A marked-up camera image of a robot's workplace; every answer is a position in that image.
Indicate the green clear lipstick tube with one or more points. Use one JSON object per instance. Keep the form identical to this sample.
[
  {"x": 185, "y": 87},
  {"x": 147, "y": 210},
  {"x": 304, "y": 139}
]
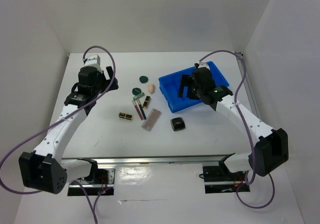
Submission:
[{"x": 138, "y": 96}]

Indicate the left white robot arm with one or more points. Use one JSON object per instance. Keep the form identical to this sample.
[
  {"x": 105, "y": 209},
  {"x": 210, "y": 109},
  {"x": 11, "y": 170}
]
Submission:
[{"x": 42, "y": 169}]

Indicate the black square powder compact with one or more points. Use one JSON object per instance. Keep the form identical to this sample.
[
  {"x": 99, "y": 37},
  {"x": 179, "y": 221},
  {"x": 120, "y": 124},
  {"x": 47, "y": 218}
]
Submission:
[{"x": 177, "y": 124}]

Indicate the clear eyeshadow palette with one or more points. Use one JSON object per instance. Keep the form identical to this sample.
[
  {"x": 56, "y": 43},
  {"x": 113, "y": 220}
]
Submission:
[{"x": 151, "y": 120}]

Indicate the aluminium front rail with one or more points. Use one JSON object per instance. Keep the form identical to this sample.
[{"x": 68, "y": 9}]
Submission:
[{"x": 154, "y": 160}]

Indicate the beige makeup sponge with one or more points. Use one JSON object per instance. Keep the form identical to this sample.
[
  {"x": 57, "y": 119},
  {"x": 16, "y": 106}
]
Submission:
[{"x": 151, "y": 88}]

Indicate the blue plastic divided bin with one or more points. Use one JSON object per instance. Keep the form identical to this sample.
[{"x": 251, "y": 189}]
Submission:
[{"x": 169, "y": 86}]

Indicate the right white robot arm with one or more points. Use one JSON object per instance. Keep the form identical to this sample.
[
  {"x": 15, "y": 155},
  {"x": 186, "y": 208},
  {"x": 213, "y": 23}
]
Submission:
[{"x": 269, "y": 146}]

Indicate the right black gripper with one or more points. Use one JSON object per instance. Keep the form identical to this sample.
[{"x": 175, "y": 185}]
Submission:
[{"x": 185, "y": 79}]

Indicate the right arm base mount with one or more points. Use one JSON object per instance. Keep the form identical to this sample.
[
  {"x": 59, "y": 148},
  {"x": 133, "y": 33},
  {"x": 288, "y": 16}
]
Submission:
[{"x": 218, "y": 181}]

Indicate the green gold mascara pen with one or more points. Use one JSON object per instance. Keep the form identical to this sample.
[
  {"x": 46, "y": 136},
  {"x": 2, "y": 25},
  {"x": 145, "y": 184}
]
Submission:
[{"x": 141, "y": 109}]

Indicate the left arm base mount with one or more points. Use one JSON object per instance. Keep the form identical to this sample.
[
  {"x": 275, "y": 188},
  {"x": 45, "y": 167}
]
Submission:
[{"x": 103, "y": 183}]

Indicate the green round compact far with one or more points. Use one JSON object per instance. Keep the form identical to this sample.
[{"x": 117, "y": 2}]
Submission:
[{"x": 143, "y": 79}]

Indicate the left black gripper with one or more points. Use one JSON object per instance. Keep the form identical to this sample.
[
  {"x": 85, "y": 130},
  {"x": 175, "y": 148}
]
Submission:
[{"x": 114, "y": 85}]

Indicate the red lip gloss tube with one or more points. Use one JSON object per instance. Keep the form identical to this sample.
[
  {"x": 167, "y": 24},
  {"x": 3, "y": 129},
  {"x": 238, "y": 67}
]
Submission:
[{"x": 137, "y": 110}]

